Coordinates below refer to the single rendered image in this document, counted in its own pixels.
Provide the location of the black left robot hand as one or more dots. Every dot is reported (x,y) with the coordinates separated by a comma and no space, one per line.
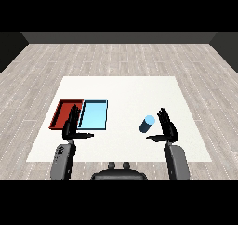
(70,130)

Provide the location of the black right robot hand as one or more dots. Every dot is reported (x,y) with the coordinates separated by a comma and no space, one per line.
(169,132)

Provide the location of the red shallow open box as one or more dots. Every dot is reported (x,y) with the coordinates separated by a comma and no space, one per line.
(63,114)

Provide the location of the small blue can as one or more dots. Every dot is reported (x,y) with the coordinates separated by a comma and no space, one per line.
(147,123)

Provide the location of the light blue shallow open box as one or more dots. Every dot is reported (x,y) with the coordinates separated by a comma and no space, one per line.
(93,114)

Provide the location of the dark grey robot body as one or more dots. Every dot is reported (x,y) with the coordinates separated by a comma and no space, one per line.
(119,174)

